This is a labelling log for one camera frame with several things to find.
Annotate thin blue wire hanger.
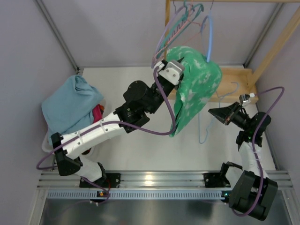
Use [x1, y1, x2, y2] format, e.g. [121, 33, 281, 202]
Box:
[198, 82, 241, 144]

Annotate green tie-dye trousers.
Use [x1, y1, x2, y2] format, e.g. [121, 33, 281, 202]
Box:
[167, 46, 223, 137]

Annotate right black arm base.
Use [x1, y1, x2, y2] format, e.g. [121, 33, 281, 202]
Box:
[203, 172, 231, 188]

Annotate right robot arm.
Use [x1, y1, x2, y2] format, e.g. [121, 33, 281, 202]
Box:
[203, 102, 278, 221]

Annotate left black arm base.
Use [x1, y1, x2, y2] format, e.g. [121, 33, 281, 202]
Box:
[79, 172, 121, 188]

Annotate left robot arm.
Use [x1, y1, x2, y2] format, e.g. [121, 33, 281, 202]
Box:
[51, 60, 184, 184]

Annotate teal plastic hanger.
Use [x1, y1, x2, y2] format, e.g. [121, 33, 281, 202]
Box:
[158, 0, 204, 47]

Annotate lilac wavy hanger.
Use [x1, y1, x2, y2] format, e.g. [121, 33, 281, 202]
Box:
[151, 3, 191, 68]

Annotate thick blue plastic hanger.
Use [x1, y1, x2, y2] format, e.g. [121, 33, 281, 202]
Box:
[200, 11, 213, 63]

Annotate pink garment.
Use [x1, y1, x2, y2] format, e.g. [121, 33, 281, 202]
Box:
[92, 104, 103, 123]

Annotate white perforated laundry basket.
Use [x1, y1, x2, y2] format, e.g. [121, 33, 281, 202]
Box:
[42, 99, 106, 156]

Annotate light blue garment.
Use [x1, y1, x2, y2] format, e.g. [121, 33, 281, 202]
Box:
[42, 75, 104, 144]

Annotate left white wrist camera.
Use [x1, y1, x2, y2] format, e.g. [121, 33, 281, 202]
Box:
[155, 60, 184, 86]

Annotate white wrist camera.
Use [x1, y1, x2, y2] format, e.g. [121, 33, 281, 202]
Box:
[239, 93, 255, 106]
[155, 60, 184, 86]

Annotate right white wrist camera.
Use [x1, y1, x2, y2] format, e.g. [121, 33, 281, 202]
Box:
[239, 93, 255, 106]

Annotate wooden clothes rack frame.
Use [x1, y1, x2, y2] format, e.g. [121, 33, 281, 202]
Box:
[164, 0, 300, 105]

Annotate pink wire hanger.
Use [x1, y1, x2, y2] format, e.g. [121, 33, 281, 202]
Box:
[151, 3, 213, 68]

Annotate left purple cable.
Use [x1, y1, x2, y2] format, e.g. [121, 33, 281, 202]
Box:
[36, 67, 178, 204]

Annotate grey slotted cable duct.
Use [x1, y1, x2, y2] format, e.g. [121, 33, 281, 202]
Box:
[47, 190, 230, 200]

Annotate aluminium rail base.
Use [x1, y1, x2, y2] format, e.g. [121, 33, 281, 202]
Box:
[37, 170, 293, 189]

